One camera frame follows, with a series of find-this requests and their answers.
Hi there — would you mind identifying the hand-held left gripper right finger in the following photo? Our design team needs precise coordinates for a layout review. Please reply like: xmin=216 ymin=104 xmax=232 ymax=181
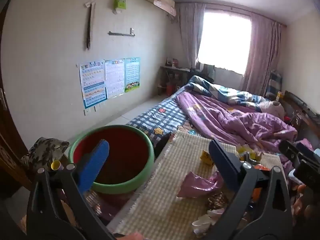
xmin=204 ymin=139 xmax=293 ymax=240

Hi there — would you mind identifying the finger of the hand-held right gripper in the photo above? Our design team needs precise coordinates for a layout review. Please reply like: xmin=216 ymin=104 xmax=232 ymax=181
xmin=279 ymin=140 xmax=314 ymax=165

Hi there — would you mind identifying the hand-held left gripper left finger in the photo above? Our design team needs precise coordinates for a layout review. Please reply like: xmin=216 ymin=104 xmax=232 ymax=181
xmin=26 ymin=139 xmax=118 ymax=240

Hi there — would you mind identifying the yellow wrapper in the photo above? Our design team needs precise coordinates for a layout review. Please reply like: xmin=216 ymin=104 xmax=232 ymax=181
xmin=200 ymin=151 xmax=214 ymax=166

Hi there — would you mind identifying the pink snack bag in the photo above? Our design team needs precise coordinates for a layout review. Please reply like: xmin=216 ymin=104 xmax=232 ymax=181
xmin=177 ymin=171 xmax=224 ymax=198

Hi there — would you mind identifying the green basin with red inside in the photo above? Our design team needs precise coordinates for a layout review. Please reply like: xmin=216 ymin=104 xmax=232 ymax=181
xmin=68 ymin=125 xmax=155 ymax=194

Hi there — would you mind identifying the person's right hand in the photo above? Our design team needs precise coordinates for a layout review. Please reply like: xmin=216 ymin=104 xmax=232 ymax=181
xmin=293 ymin=196 xmax=309 ymax=218

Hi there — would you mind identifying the pink cloth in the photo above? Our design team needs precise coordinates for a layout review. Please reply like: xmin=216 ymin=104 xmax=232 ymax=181
xmin=296 ymin=137 xmax=314 ymax=153

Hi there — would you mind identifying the yellow paper scrap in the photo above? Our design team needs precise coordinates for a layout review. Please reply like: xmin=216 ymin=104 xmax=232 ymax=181
xmin=236 ymin=146 xmax=262 ymax=162

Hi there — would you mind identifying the brown patterned wrapper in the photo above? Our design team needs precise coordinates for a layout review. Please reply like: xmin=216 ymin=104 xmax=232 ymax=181
xmin=206 ymin=192 xmax=229 ymax=209

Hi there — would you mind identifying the dark wooden headboard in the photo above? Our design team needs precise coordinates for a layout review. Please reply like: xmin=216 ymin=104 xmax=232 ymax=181
xmin=282 ymin=90 xmax=320 ymax=140

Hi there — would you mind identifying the purple cup with yellow inside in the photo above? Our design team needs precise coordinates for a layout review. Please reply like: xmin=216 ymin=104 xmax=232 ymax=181
xmin=50 ymin=160 xmax=64 ymax=172

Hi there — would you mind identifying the purple blanket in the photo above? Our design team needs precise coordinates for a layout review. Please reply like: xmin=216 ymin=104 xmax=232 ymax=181
xmin=176 ymin=91 xmax=298 ymax=153

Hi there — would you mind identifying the pale pillow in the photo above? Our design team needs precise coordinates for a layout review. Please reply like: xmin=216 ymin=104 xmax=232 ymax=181
xmin=260 ymin=101 xmax=285 ymax=120

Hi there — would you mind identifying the floral cushion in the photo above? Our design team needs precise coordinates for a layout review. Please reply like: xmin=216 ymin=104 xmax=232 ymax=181
xmin=20 ymin=137 xmax=70 ymax=170

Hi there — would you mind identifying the beige checked mat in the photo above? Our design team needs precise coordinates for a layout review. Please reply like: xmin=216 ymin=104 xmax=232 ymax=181
xmin=107 ymin=131 xmax=288 ymax=240

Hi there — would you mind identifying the white pink crumpled scrap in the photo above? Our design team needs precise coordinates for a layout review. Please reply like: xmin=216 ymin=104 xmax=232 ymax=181
xmin=191 ymin=209 xmax=225 ymax=235

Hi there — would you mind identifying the blue plaid cloth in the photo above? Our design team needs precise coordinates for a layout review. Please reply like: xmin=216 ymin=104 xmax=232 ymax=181
xmin=265 ymin=70 xmax=283 ymax=98

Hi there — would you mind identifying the blue patchwork quilt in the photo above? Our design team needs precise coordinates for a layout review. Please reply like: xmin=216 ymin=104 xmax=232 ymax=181
xmin=186 ymin=75 xmax=272 ymax=105

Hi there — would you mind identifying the blue plaid bedsheet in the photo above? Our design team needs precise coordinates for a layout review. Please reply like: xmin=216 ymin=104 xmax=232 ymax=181
xmin=125 ymin=85 xmax=193 ymax=150

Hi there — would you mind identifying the dark wooden door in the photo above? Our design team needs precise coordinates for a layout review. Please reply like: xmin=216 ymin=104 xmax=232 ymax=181
xmin=0 ymin=75 xmax=33 ymax=198

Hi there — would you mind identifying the dark clothes pile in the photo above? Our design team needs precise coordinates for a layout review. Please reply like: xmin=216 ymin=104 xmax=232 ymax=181
xmin=190 ymin=64 xmax=217 ymax=82

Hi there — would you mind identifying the pink right curtain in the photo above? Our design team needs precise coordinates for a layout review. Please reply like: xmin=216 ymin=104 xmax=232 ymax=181
xmin=241 ymin=12 xmax=287 ymax=97

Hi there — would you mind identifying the pink curtain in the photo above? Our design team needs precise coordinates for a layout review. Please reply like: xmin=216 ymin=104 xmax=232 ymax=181
xmin=241 ymin=12 xmax=287 ymax=97
xmin=175 ymin=2 xmax=207 ymax=68

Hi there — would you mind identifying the small dark desk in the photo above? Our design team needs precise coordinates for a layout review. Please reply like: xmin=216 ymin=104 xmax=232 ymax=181
xmin=160 ymin=65 xmax=190 ymax=95

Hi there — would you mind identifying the bright window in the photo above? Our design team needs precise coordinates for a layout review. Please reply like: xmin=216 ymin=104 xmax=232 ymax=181
xmin=196 ymin=9 xmax=252 ymax=75

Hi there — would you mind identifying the metal towel bar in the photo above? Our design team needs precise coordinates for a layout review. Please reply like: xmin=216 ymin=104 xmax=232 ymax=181
xmin=108 ymin=28 xmax=135 ymax=37

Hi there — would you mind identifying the pink left curtain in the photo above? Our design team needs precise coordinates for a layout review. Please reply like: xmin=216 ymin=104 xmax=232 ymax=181
xmin=175 ymin=2 xmax=207 ymax=68

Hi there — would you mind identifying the hanging dark wooden stick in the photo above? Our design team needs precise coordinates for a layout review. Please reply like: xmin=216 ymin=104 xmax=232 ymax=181
xmin=84 ymin=1 xmax=97 ymax=50

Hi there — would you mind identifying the blue wall poster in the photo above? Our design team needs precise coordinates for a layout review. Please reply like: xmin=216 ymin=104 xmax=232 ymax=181
xmin=79 ymin=60 xmax=108 ymax=109

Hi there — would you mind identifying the white wall poster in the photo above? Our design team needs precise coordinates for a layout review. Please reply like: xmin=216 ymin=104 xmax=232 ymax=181
xmin=104 ymin=59 xmax=125 ymax=98

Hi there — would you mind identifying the teal wall poster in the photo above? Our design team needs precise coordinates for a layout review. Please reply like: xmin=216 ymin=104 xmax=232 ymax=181
xmin=124 ymin=57 xmax=141 ymax=93

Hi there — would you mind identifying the wall air conditioner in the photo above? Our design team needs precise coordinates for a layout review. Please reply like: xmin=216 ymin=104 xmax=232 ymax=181
xmin=146 ymin=0 xmax=177 ymax=17

